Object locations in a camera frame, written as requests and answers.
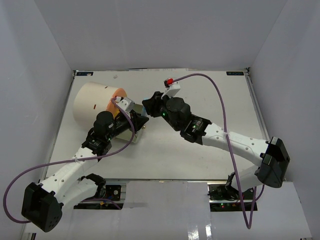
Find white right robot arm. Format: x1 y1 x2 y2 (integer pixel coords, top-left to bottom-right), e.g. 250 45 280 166
142 91 290 200

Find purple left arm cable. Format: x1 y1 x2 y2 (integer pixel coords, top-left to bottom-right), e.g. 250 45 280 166
2 97 137 223

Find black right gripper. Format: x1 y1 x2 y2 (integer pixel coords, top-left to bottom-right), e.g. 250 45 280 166
142 91 181 133

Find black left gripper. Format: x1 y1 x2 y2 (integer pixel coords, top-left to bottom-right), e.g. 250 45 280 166
106 110 149 141

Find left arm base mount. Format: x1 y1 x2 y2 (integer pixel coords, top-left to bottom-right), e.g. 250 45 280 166
73 183 126 210

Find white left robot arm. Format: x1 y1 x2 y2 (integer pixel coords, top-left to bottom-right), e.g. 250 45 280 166
21 110 149 233

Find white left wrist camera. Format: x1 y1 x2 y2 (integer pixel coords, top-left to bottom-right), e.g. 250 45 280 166
116 97 135 117

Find cream cylindrical drawer organizer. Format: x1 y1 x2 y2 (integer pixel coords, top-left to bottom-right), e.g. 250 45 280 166
73 82 127 131

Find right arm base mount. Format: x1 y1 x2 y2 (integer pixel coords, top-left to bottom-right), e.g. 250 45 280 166
207 172 242 212

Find orange top drawer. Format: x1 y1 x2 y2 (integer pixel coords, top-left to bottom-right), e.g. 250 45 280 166
106 88 127 113

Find blue highlighter cap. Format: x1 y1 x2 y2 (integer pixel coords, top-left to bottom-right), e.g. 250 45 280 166
141 106 147 117

